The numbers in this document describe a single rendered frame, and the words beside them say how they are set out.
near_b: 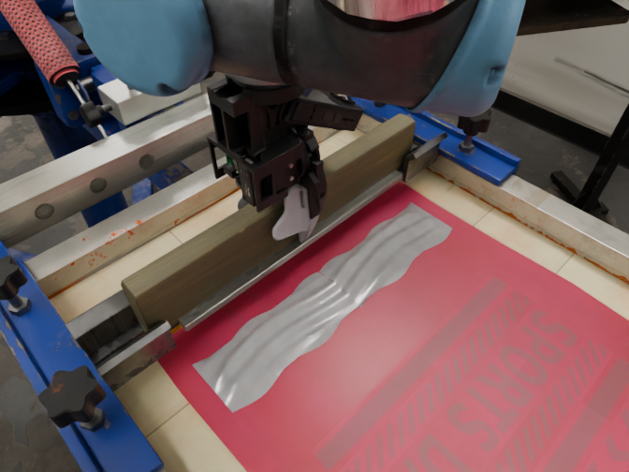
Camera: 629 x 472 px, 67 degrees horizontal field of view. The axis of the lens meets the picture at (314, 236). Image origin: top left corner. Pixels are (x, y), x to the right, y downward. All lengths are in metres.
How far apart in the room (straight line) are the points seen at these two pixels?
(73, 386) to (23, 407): 1.34
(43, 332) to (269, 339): 0.22
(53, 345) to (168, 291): 0.12
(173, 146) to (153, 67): 0.42
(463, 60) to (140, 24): 0.15
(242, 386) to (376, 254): 0.23
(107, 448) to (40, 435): 1.24
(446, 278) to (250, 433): 0.28
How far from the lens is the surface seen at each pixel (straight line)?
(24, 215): 0.65
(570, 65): 2.58
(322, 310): 0.54
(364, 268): 0.58
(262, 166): 0.43
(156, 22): 0.26
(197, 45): 0.26
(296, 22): 0.25
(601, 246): 0.66
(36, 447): 1.69
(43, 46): 0.86
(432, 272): 0.60
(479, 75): 0.23
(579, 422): 0.55
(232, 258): 0.51
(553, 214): 0.67
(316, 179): 0.48
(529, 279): 0.63
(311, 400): 0.50
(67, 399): 0.43
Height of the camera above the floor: 1.41
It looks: 47 degrees down
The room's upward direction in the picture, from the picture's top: straight up
